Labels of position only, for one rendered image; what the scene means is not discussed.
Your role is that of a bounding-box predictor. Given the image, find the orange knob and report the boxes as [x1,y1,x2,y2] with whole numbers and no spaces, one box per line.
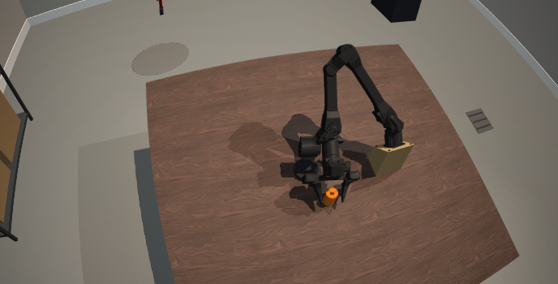
[323,187,338,206]

